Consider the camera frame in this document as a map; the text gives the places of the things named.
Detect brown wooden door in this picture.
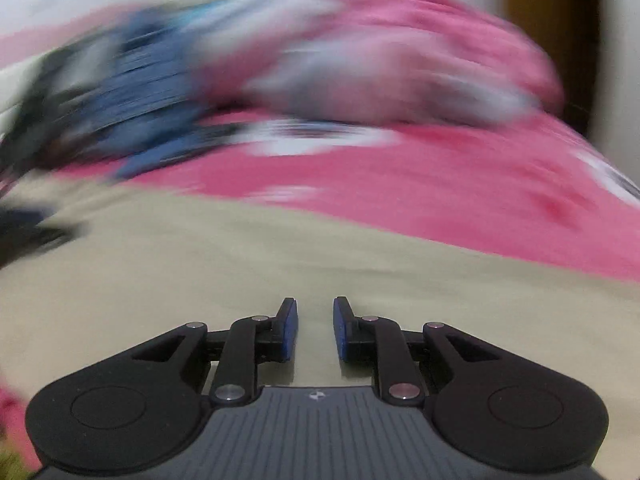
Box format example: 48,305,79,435
505,0,601,138

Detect blue denim jeans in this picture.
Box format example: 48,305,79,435
90,5,242,182

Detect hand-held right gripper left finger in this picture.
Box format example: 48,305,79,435
131,297,301,406

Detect dark grey jacket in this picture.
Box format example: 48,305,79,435
0,35,131,186

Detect beige pants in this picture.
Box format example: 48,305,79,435
0,180,640,461

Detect pink floral blanket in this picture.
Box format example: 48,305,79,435
0,105,640,436

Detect pink and grey duvet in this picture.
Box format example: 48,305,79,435
190,0,567,127

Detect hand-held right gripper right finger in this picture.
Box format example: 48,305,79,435
332,296,503,406

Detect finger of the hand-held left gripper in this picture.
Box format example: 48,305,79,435
0,206,84,267

